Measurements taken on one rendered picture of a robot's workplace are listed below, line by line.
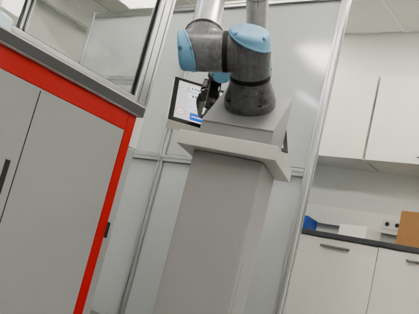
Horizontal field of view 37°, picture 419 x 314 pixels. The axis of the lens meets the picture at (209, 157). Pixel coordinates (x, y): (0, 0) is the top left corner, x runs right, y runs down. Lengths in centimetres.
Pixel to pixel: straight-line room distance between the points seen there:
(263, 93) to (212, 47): 20
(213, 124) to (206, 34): 25
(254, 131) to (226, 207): 22
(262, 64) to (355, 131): 339
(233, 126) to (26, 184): 63
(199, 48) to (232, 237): 52
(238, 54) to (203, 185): 37
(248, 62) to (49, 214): 68
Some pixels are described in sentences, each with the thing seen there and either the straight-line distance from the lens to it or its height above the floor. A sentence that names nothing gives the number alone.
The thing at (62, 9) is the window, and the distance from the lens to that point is 222.
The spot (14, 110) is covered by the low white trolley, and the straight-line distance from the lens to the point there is 133.
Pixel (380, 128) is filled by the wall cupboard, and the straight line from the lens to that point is 502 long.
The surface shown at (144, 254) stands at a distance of 373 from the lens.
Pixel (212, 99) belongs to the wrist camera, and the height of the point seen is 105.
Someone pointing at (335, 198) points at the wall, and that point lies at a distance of 538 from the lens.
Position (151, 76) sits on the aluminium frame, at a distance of 252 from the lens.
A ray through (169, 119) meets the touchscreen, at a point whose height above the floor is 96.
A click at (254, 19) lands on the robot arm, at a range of 216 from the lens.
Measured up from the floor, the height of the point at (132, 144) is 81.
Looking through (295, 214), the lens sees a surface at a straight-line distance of 321.
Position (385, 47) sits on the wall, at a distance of 571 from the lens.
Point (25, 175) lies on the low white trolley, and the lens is 136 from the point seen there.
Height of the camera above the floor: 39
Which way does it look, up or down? 11 degrees up
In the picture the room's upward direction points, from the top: 14 degrees clockwise
